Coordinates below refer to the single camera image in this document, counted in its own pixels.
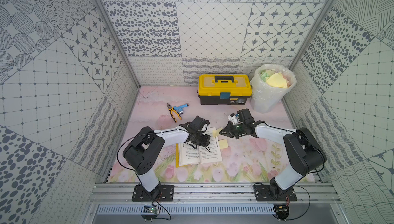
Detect yellow children's book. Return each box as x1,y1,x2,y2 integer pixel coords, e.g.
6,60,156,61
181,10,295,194
175,127,223,168

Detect yellow black toolbox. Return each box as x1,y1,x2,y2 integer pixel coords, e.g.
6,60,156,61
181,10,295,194
198,74,252,105

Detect aluminium mounting rail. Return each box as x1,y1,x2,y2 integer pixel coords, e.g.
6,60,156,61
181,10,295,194
87,182,341,205

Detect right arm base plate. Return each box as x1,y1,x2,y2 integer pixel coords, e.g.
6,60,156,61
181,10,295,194
253,184,297,202

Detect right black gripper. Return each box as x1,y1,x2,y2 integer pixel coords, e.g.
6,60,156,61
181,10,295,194
219,120,246,139

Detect white bin with plastic liner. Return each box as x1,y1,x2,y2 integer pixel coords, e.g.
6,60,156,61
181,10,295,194
250,64,297,113

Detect yellow handled pliers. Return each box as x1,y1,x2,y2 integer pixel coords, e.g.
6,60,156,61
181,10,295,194
167,103,182,122

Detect blue plastic tool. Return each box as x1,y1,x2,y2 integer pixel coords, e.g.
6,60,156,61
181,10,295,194
173,104,189,115

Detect pale yellow sticky note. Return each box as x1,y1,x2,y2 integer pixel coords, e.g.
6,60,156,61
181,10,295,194
219,139,228,150
212,127,223,137

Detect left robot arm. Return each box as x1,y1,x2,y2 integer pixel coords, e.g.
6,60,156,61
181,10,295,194
122,116,210,193

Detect right black controller box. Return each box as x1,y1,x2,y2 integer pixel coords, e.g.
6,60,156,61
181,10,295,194
273,205,289,221

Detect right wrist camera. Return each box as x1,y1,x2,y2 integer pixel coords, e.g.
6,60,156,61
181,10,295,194
228,113,241,125

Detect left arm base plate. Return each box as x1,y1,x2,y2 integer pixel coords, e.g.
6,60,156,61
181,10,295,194
132,184,175,202

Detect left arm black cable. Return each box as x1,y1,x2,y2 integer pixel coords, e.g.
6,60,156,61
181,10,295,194
116,133,145,174

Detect left green circuit board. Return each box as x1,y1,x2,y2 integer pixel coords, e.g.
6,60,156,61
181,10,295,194
141,205,160,221

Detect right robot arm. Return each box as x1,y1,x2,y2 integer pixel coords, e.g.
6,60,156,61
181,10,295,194
220,109,327,195

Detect discarded sticky notes pile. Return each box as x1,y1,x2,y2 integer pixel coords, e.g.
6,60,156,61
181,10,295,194
260,70,290,88

